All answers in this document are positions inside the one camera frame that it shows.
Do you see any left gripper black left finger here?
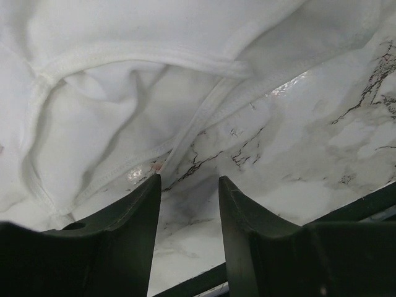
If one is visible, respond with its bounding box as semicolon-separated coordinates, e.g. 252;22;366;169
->
1;174;161;296

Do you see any white cloth garment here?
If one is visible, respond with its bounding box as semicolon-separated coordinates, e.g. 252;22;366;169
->
1;1;395;216

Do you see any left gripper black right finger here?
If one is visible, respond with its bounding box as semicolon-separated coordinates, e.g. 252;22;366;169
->
218;176;395;296

